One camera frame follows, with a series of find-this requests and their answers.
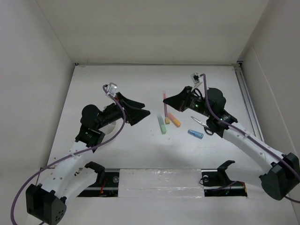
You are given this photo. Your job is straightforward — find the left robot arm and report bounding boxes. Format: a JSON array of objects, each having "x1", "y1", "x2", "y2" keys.
[{"x1": 25, "y1": 92, "x2": 150, "y2": 225}]

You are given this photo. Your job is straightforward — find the blue correction tape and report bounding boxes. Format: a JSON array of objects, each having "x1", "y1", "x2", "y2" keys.
[{"x1": 188, "y1": 129, "x2": 203, "y2": 139}]

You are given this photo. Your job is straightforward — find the green highlighter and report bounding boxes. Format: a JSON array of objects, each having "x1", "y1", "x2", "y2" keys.
[{"x1": 157, "y1": 114, "x2": 167, "y2": 134}]

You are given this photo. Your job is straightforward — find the aluminium rail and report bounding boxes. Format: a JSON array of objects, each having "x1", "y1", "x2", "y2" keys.
[{"x1": 233, "y1": 61, "x2": 272, "y2": 167}]

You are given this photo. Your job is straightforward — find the black handled scissors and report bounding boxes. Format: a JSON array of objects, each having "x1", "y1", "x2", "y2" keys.
[{"x1": 191, "y1": 116, "x2": 214, "y2": 136}]

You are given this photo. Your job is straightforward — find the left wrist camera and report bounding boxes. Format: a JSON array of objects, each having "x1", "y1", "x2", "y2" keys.
[{"x1": 106, "y1": 82, "x2": 118, "y2": 97}]

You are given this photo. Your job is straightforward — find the purple marker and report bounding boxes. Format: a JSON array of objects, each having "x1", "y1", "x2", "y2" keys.
[{"x1": 163, "y1": 91, "x2": 168, "y2": 118}]

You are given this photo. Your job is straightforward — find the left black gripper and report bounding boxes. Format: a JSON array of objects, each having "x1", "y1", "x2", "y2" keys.
[{"x1": 96, "y1": 92, "x2": 150, "y2": 129}]

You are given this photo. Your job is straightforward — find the white divided round container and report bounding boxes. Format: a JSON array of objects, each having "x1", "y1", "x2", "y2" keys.
[{"x1": 100, "y1": 121, "x2": 118, "y2": 137}]

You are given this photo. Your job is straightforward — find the orange highlighter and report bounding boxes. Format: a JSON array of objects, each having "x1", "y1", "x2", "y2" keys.
[{"x1": 167, "y1": 112, "x2": 181, "y2": 127}]

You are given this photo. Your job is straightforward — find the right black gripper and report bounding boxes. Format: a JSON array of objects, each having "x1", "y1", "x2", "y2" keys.
[{"x1": 164, "y1": 85, "x2": 213, "y2": 118}]

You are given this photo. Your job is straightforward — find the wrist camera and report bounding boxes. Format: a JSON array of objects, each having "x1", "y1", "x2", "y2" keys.
[
  {"x1": 190, "y1": 73, "x2": 203, "y2": 89},
  {"x1": 106, "y1": 82, "x2": 118, "y2": 97}
]

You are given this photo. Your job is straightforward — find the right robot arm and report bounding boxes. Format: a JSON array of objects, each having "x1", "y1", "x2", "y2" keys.
[{"x1": 163, "y1": 86, "x2": 300, "y2": 201}]

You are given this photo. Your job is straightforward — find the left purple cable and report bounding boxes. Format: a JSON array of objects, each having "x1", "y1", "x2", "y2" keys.
[{"x1": 10, "y1": 84, "x2": 128, "y2": 225}]

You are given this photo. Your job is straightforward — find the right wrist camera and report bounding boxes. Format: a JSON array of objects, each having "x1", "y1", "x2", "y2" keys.
[{"x1": 190, "y1": 73, "x2": 203, "y2": 89}]

